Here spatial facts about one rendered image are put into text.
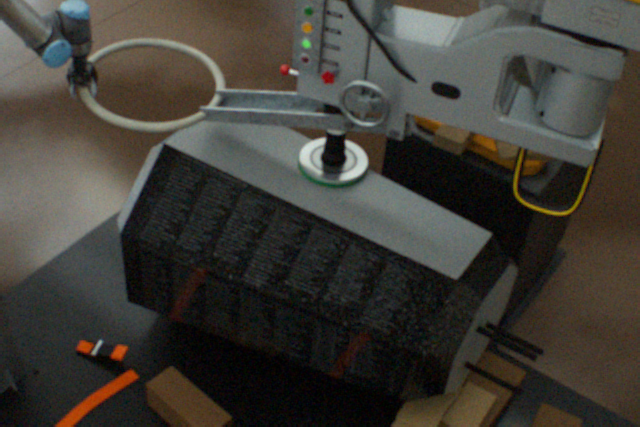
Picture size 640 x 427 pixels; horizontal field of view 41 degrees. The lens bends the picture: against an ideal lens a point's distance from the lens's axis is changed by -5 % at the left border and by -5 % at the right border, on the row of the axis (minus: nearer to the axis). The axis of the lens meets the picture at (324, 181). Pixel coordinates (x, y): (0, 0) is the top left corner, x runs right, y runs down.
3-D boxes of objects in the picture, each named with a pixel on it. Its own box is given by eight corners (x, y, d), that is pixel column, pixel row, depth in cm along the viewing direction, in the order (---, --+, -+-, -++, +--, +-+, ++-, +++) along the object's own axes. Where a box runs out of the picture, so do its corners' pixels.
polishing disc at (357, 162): (357, 138, 294) (357, 135, 293) (375, 180, 278) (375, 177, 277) (292, 143, 289) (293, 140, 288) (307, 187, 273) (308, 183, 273)
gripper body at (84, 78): (69, 89, 282) (65, 59, 273) (71, 73, 288) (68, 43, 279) (92, 88, 283) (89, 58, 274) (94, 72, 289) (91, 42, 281)
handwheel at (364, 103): (396, 117, 255) (403, 73, 246) (385, 136, 248) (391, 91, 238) (347, 102, 259) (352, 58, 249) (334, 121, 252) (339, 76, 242)
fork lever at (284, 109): (425, 107, 270) (423, 92, 267) (406, 142, 256) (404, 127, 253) (225, 96, 297) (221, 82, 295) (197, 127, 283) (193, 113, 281)
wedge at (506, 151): (548, 142, 307) (551, 131, 304) (556, 161, 299) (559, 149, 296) (493, 141, 305) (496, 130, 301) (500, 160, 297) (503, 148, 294)
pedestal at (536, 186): (437, 188, 405) (465, 49, 357) (566, 254, 378) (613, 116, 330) (354, 270, 362) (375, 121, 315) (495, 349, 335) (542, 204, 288)
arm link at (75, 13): (53, 1, 266) (84, -7, 271) (57, 34, 275) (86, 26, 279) (63, 15, 261) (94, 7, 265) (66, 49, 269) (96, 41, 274)
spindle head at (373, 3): (434, 99, 269) (457, -34, 240) (412, 139, 253) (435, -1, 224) (322, 67, 277) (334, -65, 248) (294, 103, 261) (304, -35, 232)
